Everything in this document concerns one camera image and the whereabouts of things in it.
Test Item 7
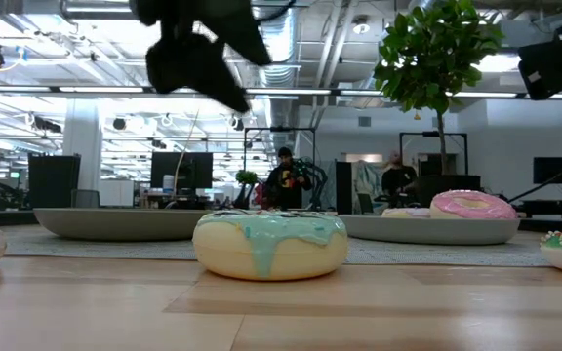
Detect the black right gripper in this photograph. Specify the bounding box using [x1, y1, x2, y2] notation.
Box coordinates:
[129, 0, 273, 114]

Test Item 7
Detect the large mint frosted donut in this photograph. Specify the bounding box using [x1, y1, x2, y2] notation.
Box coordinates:
[191, 209, 349, 283]

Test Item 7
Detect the large pink frosted donut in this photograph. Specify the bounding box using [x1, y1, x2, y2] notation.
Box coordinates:
[429, 189, 519, 220]

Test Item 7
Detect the black desk monitor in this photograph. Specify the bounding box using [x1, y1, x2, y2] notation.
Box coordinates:
[149, 151, 215, 191]

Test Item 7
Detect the small green background plant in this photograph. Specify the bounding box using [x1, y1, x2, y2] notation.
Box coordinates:
[234, 169, 260, 187]

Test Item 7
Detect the black cabinet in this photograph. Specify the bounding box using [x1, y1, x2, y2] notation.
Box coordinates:
[335, 160, 354, 216]

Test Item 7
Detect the grey office chair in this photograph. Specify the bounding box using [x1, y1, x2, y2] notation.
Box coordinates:
[70, 188, 101, 211]

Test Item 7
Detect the olive green round plate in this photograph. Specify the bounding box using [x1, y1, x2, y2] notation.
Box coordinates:
[32, 208, 214, 243]

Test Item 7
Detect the black upright panel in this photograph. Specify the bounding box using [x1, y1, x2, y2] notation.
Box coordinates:
[27, 153, 82, 210]

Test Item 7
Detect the painted grey-blue tarp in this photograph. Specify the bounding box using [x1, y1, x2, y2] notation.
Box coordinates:
[351, 160, 389, 215]

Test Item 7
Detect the green leafy plant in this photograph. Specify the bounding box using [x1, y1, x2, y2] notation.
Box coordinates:
[372, 0, 505, 176]

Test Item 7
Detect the black plant pot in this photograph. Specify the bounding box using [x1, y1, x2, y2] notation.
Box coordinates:
[413, 174, 483, 215]

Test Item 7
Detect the grey woven placemat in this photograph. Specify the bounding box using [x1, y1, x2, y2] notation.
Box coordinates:
[3, 223, 553, 268]

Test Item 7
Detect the grey-blue round plate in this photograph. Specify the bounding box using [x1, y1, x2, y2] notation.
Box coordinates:
[338, 213, 521, 246]

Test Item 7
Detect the black wall monitor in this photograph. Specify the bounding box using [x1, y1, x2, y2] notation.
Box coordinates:
[532, 156, 562, 186]

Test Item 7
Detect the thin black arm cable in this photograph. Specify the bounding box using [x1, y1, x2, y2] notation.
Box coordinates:
[506, 139, 562, 205]

